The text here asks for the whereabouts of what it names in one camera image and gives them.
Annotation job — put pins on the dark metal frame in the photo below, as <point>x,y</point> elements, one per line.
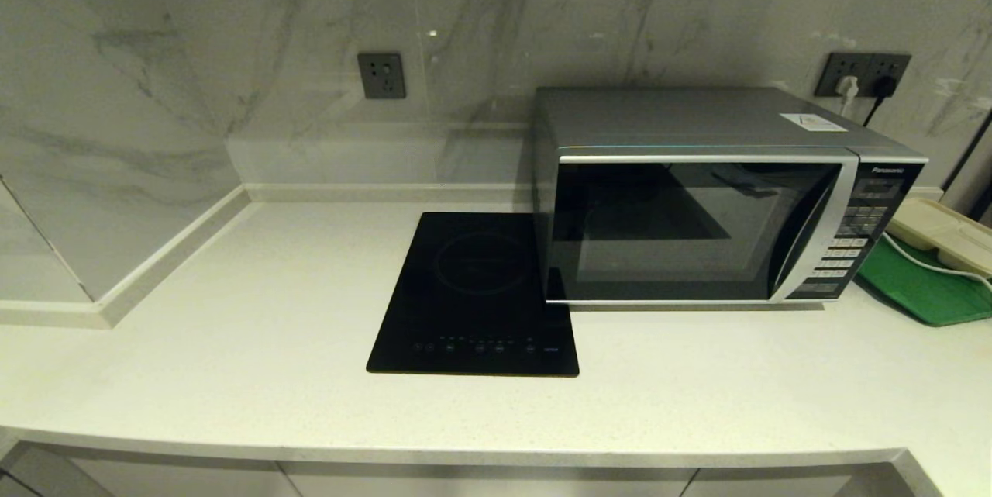
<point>973,171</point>

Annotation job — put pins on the white cabinet corner panel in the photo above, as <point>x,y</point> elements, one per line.
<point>31,475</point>

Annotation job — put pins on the beige power strip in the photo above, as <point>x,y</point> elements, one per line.
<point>938,229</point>

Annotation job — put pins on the white power plug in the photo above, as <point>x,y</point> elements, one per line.
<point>848,86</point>

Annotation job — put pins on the microwave door with glass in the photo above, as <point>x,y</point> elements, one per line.
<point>682,233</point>

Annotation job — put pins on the green plastic tray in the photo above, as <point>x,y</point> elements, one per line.
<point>914,291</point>

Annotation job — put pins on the black induction cooktop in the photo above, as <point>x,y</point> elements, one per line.
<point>465,288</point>

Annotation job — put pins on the white sticker label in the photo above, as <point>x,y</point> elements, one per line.
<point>813,122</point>

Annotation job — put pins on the silver microwave oven body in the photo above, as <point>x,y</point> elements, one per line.
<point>659,117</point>

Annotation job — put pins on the grey wall socket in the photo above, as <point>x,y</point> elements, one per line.
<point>891,64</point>
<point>833,65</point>
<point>381,76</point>

